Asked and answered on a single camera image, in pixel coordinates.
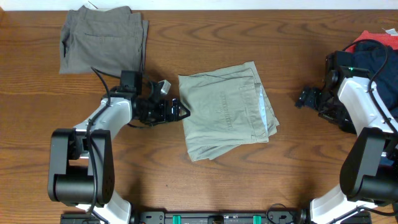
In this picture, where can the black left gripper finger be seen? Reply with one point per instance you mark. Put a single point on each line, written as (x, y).
(175, 109)
(183, 112)

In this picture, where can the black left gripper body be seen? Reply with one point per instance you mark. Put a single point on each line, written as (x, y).
(153, 112)

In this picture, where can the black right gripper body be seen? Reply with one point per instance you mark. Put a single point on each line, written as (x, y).
(327, 106)

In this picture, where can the khaki beige shorts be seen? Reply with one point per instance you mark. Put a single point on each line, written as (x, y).
(228, 107)

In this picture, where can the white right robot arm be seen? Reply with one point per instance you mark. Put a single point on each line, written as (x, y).
(368, 176)

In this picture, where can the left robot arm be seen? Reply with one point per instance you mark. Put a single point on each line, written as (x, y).
(81, 169)

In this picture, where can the navy blue garment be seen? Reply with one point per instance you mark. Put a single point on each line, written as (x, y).
(371, 56)

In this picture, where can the folded grey trousers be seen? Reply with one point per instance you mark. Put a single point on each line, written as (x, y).
(110, 41)

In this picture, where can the red garment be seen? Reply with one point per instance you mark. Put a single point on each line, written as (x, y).
(384, 38)

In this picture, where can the white garment label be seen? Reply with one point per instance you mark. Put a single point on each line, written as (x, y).
(392, 32)

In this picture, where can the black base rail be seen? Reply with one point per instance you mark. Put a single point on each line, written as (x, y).
(273, 216)

